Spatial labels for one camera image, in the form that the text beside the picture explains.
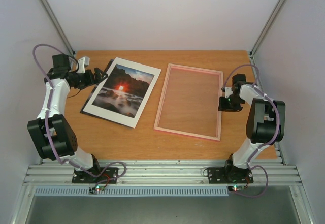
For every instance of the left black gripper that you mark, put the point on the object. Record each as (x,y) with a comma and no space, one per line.
(91,81)

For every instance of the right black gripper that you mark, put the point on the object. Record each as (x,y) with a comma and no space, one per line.
(227,104)

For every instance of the dark backing sheet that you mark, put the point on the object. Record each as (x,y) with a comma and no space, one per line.
(110,100)

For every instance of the sunset landscape photo white border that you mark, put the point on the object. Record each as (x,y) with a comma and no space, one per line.
(143,79)

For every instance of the pink wooden picture frame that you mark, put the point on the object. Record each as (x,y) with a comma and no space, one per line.
(162,99)

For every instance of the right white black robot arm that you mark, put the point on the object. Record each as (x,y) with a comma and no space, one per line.
(265,126)

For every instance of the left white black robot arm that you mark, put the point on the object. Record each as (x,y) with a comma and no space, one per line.
(50,132)

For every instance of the right small circuit board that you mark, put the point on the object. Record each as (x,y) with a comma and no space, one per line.
(236,188)

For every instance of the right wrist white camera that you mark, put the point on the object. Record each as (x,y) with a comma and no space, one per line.
(227,91)

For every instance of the wrist white camera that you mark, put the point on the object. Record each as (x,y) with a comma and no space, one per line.
(82,64)
(227,91)

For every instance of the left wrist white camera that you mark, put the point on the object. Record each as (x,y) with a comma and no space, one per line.
(82,64)

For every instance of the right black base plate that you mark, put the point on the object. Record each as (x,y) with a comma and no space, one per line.
(215,174)

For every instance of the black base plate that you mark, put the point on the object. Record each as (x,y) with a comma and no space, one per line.
(110,173)
(215,174)

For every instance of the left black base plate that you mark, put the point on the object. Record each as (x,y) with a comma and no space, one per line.
(110,173)

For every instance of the left aluminium corner post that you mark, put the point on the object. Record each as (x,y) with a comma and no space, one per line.
(51,15)

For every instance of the aluminium corner post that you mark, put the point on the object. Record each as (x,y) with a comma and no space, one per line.
(51,15)
(270,21)

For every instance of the aluminium front rail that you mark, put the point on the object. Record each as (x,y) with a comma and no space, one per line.
(166,172)

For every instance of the right aluminium corner post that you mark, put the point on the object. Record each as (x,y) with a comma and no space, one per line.
(270,21)

